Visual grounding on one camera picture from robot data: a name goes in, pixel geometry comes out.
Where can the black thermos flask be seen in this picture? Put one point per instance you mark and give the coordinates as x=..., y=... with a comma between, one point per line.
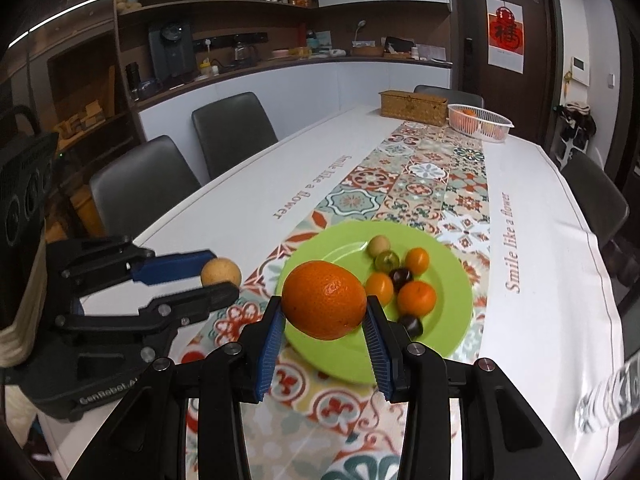
x=132, y=80

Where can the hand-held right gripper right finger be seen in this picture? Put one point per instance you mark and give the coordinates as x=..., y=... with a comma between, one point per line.
x=377, y=355

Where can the very large orange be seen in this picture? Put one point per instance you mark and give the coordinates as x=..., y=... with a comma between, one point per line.
x=325, y=300

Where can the white plastic basket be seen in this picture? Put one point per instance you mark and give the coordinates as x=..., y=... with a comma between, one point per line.
x=502, y=127

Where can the clear plastic water bottle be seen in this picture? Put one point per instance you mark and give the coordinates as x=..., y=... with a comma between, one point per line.
x=607, y=397

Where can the person's beige sweater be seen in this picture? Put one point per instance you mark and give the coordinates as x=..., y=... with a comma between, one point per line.
x=15, y=407

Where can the brown wall shelf unit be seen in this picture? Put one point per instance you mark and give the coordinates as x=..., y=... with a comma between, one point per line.
x=225, y=15

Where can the medium orange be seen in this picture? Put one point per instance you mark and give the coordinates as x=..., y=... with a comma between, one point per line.
x=416, y=297

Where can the green round plate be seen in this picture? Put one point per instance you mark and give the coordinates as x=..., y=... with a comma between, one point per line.
x=452, y=305

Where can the small green plum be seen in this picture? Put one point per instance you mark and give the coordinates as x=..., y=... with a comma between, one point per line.
x=387, y=261

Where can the tan round longan fruit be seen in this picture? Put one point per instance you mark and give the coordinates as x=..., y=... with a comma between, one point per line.
x=222, y=271
x=379, y=246

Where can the heap of mandarins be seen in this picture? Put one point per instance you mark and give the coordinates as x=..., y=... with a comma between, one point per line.
x=468, y=112

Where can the teal picture frame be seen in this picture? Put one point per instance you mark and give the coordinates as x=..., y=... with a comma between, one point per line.
x=320, y=42

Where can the glass kettle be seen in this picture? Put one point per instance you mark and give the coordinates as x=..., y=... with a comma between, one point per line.
x=243, y=52

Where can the white counter cabinet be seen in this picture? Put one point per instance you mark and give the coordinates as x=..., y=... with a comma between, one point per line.
x=310, y=90

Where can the woven tray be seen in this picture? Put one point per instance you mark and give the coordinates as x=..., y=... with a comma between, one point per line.
x=367, y=51

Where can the black tissue box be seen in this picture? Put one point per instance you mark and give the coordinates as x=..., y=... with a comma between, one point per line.
x=400, y=45

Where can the dark wooden door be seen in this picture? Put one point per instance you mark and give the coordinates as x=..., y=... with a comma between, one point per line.
x=500, y=95

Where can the woven rattan box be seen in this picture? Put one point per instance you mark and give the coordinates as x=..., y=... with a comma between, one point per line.
x=412, y=107

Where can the printed white tablecloth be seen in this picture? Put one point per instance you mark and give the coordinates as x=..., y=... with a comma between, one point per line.
x=550, y=310

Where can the dark hanging bags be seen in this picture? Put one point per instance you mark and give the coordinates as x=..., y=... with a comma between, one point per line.
x=577, y=122

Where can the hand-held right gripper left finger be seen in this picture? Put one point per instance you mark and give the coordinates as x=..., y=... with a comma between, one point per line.
x=267, y=350

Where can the white desk lamp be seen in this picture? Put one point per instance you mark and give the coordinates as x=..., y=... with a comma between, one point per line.
x=360, y=27

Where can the red wall poster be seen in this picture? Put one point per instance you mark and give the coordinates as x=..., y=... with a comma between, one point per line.
x=505, y=35

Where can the grey dining chair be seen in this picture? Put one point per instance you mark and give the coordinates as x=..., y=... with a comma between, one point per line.
x=592, y=195
x=447, y=94
x=142, y=180
x=232, y=130

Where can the dark purple plum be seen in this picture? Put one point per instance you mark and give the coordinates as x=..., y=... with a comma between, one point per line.
x=413, y=326
x=401, y=277

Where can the white wall intercom panel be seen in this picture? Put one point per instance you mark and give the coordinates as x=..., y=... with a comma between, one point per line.
x=580, y=71

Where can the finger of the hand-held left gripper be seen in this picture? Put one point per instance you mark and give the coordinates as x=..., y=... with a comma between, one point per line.
x=170, y=266
x=220, y=296

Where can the dark water dispenser machine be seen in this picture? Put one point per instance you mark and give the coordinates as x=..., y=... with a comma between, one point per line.
x=172, y=52

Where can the yellow squeeze bottle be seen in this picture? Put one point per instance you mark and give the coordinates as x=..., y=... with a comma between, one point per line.
x=205, y=66

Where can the small mandarin orange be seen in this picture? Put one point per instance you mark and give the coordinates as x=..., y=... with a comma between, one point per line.
x=417, y=260
x=379, y=286

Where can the person's left forearm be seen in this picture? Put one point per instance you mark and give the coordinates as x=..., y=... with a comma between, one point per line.
x=32, y=290

